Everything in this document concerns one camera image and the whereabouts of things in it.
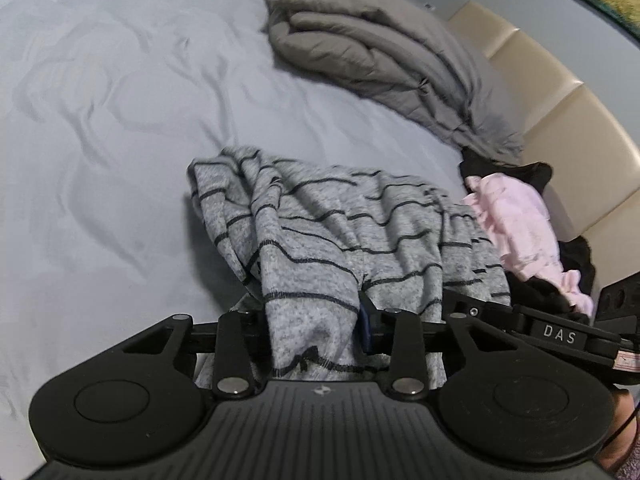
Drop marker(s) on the person's right forearm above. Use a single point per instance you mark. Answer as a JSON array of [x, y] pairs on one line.
[[625, 420]]

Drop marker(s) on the crumpled pink garment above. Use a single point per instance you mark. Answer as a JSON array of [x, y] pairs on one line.
[[520, 220]]

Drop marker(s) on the folded grey duvet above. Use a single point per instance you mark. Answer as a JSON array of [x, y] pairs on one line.
[[375, 55]]

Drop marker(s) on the black garment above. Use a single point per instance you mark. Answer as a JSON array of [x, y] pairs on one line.
[[550, 295]]

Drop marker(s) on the grey striped bow-print garment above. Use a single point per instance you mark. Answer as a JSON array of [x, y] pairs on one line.
[[310, 270]]

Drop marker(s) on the beige padded headboard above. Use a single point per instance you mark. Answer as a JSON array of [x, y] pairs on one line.
[[565, 110]]

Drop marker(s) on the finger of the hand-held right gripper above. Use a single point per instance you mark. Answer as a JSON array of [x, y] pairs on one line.
[[480, 305]]

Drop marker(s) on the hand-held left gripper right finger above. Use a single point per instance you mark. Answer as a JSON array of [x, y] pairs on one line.
[[366, 327]]

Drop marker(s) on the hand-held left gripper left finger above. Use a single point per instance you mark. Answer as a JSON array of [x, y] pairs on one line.
[[232, 340]]

